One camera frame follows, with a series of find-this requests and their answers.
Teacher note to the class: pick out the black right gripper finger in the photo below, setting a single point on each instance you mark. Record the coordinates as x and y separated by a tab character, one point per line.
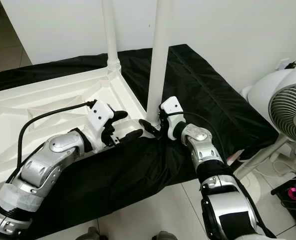
148	126

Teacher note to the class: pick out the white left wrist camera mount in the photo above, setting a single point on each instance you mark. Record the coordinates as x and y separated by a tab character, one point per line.
100	115

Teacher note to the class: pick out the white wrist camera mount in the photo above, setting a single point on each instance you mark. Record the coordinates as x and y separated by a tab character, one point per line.
100	115
171	107

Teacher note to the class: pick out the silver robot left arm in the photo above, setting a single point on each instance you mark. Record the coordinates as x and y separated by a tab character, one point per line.
43	167

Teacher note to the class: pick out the white plastic table top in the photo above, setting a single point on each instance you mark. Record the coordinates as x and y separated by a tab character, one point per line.
48	100

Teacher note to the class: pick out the white wall socket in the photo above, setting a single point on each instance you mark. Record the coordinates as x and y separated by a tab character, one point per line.
285	63

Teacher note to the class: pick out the black rack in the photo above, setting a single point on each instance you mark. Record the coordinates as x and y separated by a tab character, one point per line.
287	190

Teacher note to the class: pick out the white round fan base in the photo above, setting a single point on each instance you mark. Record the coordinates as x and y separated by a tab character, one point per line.
250	187

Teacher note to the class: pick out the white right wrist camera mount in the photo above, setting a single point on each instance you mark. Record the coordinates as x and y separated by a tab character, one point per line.
171	107

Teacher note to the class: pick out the grey robot left leg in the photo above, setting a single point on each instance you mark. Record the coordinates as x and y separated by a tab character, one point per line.
92	234

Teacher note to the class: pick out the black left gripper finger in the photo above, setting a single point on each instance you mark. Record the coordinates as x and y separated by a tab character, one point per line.
130	135
118	115

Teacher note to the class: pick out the black quilted cloth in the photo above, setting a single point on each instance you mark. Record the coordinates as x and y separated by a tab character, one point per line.
217	90

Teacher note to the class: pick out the white plastic table leg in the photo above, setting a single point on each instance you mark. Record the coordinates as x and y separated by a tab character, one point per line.
160	55
111	30

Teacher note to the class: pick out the white round fan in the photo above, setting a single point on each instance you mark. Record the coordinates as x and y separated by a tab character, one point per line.
277	95

